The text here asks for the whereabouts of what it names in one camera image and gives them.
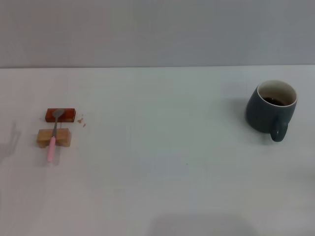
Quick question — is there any grey ceramic cup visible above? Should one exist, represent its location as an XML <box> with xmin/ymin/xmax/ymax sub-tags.
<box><xmin>244</xmin><ymin>79</ymin><xmax>298</xmax><ymax>143</ymax></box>

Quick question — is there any pink handled metal spoon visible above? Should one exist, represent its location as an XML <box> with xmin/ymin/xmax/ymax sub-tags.
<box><xmin>47</xmin><ymin>109</ymin><xmax>65</xmax><ymax>162</ymax></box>

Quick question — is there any reddish brown wooden block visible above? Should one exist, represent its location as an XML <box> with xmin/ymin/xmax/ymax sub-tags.
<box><xmin>45</xmin><ymin>107</ymin><xmax>76</xmax><ymax>123</ymax></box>

